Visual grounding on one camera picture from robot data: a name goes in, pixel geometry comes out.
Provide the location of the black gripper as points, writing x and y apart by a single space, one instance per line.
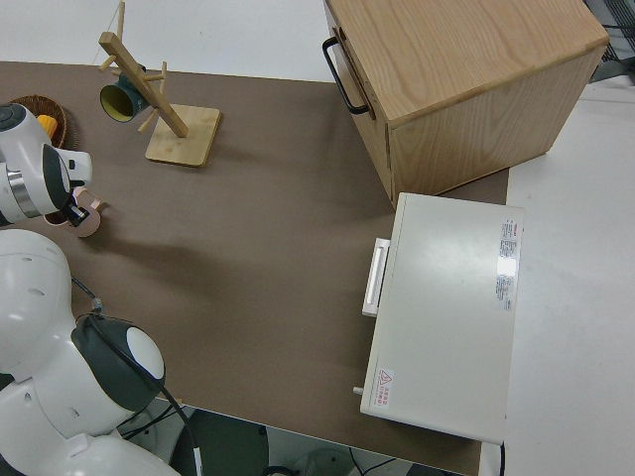
69 205

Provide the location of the pink mug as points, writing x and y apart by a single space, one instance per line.
91 220

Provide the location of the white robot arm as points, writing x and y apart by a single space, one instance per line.
30 297

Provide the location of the yellow corn cob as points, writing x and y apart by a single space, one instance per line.
48 125

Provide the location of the round brown wicker basket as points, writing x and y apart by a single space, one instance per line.
59 116

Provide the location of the dark teal mug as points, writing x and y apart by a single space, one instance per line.
116 101

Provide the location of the wooden mug tree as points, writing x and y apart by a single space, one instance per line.
183 134

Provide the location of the brown table mat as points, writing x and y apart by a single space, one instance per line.
273 238

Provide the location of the white toaster oven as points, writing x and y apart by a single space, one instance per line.
446 317

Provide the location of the light wooden cabinet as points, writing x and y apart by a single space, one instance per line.
471 74

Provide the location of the dark round base plate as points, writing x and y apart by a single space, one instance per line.
228 446

